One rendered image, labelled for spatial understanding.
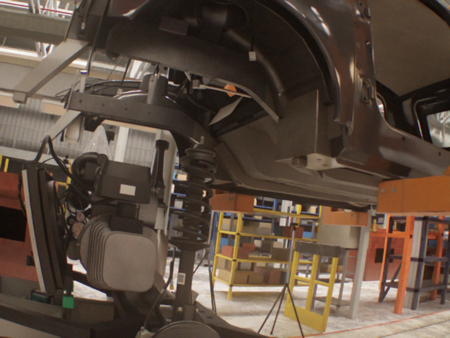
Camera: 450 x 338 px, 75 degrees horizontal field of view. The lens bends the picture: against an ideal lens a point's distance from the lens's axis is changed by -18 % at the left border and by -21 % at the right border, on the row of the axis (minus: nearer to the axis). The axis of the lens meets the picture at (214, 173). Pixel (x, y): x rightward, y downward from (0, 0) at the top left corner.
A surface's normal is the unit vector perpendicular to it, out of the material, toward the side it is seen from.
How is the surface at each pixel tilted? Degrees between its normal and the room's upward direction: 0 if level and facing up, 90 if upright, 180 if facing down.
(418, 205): 90
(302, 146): 90
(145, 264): 90
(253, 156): 102
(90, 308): 90
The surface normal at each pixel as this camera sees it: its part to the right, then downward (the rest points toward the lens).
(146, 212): 0.69, -0.01
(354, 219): -0.92, -0.17
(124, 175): 0.40, -0.27
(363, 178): 0.36, 0.05
